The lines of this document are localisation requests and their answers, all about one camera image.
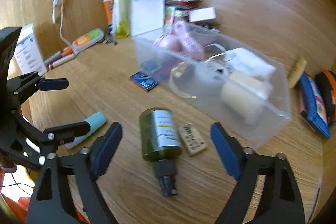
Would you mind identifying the clear plastic storage bin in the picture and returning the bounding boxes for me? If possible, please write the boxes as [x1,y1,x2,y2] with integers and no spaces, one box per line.
[133,24,291,147]

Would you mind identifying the gold ribbon clear bag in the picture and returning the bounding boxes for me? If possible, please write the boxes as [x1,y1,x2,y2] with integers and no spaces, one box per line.
[168,61,197,99]

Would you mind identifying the white drawstring cloth pouch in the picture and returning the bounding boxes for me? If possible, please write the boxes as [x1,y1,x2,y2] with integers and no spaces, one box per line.
[205,43,276,81]

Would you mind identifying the cream tub with purple sticker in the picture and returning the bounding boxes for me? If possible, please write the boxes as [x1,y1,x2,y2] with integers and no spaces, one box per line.
[220,71,273,124]

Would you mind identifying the pink round facial brush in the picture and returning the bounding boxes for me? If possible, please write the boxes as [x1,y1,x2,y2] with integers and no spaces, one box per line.
[154,34,182,52]

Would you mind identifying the cream lotion tube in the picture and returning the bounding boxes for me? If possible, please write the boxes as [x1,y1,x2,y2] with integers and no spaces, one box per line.
[288,56,307,89]

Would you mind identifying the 4B eraser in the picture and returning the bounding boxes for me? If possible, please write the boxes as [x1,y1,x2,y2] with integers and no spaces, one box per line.
[178,123,207,156]

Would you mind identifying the dark green pump bottle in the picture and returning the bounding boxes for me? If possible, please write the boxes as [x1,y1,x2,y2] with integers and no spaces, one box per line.
[139,107,182,197]

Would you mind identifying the small white box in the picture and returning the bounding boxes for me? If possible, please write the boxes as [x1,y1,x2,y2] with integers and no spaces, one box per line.
[189,7,217,23]

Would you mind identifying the pink rope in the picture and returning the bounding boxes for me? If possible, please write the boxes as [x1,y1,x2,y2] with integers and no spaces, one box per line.
[171,19,206,62]

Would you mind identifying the blue striped fabric pouch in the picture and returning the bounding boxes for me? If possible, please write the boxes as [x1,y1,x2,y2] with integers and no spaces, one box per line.
[299,72,331,139]

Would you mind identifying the black orange zip case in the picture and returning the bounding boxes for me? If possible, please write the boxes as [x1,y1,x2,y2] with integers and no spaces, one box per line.
[315,70,335,126]

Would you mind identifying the yellow-green spray bottle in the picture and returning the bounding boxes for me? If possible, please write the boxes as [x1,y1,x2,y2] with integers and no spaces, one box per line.
[113,0,130,39]

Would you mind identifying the blue Max blade box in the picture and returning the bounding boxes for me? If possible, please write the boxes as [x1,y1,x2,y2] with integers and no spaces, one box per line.
[129,71,158,92]

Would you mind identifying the metal clips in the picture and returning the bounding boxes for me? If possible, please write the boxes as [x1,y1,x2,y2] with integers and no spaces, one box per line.
[102,30,117,45]

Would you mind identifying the white paper sheets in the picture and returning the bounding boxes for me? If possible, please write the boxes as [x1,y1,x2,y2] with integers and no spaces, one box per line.
[129,0,165,36]

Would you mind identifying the orange sunscreen tube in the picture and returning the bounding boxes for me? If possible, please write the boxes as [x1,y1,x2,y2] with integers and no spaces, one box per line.
[102,0,114,27]

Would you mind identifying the white leaflet card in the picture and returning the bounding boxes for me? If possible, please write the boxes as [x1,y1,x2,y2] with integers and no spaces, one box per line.
[14,24,48,76]

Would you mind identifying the teal travel bottle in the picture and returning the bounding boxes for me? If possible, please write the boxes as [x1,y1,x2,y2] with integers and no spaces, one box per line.
[63,111,107,150]

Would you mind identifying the stack of books and cards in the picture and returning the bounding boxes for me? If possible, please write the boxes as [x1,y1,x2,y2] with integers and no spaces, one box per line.
[164,0,203,26]

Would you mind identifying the markers on desk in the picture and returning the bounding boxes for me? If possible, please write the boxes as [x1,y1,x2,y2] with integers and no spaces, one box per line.
[45,47,74,69]

